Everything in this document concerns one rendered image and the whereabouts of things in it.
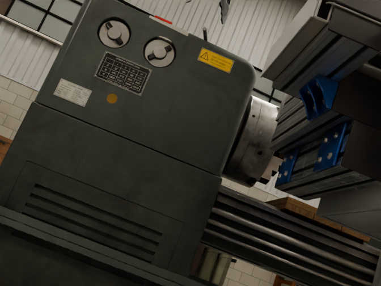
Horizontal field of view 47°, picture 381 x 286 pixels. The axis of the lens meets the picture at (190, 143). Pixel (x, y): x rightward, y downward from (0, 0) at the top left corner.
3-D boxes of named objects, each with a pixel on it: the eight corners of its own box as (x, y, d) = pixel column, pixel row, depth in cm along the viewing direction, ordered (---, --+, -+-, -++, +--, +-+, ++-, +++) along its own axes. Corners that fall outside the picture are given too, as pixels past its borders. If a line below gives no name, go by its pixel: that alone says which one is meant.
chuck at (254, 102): (232, 163, 142) (260, 81, 152) (210, 183, 171) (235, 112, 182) (241, 167, 142) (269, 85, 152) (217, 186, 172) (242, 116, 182)
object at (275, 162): (253, 154, 163) (246, 181, 156) (258, 148, 159) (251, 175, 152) (280, 165, 164) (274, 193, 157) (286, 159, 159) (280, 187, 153)
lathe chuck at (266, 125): (242, 167, 142) (269, 85, 152) (218, 186, 172) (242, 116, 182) (267, 178, 143) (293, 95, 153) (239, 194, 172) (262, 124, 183)
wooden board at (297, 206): (284, 207, 140) (288, 196, 141) (252, 213, 175) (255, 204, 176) (369, 242, 143) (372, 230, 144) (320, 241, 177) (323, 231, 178)
